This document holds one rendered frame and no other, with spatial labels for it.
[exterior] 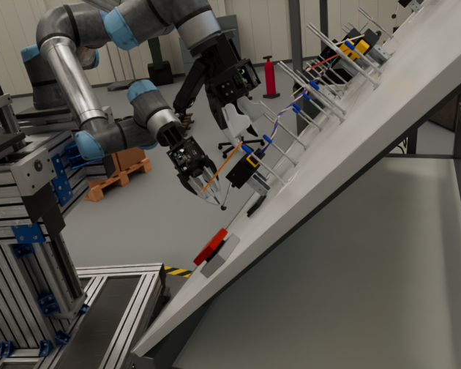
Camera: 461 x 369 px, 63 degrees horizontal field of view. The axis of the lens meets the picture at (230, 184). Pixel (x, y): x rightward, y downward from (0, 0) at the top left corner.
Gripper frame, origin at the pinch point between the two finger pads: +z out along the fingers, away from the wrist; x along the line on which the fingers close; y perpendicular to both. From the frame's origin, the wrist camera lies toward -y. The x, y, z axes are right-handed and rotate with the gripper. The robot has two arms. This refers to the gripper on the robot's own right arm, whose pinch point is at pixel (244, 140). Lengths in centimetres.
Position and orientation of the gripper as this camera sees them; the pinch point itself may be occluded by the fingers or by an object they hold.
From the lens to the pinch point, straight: 77.4
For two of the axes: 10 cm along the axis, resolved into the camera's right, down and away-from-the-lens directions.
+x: 4.1, -4.5, 7.9
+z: 4.6, 8.5, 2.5
